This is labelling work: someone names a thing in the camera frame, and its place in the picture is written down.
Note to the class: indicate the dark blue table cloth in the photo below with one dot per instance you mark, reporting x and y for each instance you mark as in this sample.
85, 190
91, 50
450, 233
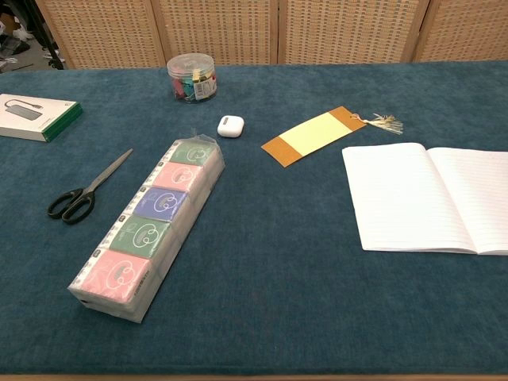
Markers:
278, 278

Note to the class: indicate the black tripod stand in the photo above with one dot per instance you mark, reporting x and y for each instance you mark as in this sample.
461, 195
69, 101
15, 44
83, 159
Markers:
56, 61

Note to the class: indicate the open white lined notebook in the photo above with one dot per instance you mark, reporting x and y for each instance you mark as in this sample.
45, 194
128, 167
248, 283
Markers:
397, 198

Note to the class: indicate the white earbuds case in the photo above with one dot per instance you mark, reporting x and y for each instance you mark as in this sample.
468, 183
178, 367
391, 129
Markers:
230, 126

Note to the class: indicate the clear jar of binder clips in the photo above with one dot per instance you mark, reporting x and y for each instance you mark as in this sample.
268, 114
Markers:
191, 81

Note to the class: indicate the brown cardboard tag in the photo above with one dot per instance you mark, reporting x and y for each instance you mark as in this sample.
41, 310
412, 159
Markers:
317, 133

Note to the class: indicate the woven rattan folding screen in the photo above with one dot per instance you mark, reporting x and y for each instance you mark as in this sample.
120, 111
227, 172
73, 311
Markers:
222, 31

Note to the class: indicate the multipack of pocket tissues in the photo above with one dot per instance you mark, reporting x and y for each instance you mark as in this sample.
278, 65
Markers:
147, 234

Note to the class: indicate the white and green product box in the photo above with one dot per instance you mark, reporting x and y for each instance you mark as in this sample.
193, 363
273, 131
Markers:
35, 119

